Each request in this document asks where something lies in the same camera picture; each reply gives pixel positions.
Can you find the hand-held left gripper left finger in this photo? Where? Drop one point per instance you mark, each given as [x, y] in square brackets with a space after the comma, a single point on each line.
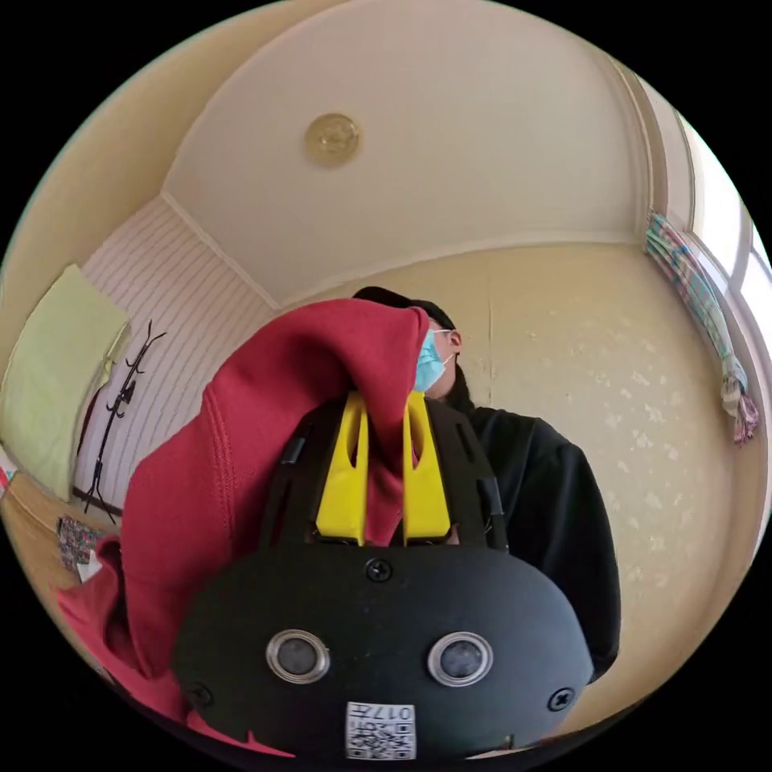
[345, 482]

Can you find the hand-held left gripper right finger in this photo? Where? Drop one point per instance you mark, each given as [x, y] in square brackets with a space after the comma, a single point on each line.
[426, 488]

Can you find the red long sleeve sweater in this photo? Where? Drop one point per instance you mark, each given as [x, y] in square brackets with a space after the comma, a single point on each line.
[241, 458]

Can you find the person's body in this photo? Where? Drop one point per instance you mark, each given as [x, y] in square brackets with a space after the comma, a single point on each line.
[543, 482]

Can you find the black coat stand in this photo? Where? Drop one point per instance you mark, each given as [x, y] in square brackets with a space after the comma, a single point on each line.
[117, 416]

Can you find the light green door curtain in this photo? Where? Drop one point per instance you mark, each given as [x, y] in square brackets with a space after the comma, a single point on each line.
[54, 374]

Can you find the bed with woven mat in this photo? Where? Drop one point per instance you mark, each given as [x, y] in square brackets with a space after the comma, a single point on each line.
[36, 531]

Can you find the checked curtain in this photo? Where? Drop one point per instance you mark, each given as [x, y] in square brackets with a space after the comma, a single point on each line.
[705, 313]

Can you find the round ceiling lamp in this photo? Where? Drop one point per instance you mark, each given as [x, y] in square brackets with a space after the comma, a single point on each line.
[333, 137]

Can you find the window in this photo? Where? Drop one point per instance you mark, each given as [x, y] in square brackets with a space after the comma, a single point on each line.
[733, 205]

